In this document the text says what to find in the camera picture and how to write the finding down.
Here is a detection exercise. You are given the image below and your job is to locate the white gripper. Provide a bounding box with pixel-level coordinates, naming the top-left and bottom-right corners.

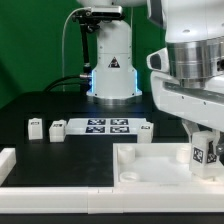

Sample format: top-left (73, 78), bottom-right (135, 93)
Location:
top-left (147, 48), bottom-right (224, 156)

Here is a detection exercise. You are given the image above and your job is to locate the white square tabletop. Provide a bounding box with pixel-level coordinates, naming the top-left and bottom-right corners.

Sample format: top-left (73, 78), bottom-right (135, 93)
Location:
top-left (113, 143), bottom-right (224, 187)

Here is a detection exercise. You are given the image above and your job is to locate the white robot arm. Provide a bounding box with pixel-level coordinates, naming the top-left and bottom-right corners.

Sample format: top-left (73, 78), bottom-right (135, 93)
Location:
top-left (78, 0), bottom-right (224, 132)

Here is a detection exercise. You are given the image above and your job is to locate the white U-shaped obstacle fence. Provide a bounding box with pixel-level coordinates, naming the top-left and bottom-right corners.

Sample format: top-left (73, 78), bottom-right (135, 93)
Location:
top-left (0, 148), bottom-right (224, 214)

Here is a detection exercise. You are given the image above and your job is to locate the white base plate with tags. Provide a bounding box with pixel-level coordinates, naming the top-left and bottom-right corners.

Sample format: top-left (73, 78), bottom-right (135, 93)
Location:
top-left (66, 118), bottom-right (146, 135)

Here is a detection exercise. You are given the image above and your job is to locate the black cable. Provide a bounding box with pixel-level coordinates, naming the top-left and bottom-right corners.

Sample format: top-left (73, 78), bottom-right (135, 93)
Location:
top-left (43, 75), bottom-right (93, 93)

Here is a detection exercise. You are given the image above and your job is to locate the white cable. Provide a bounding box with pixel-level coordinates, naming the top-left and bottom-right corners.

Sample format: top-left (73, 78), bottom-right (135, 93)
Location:
top-left (61, 7), bottom-right (92, 93)

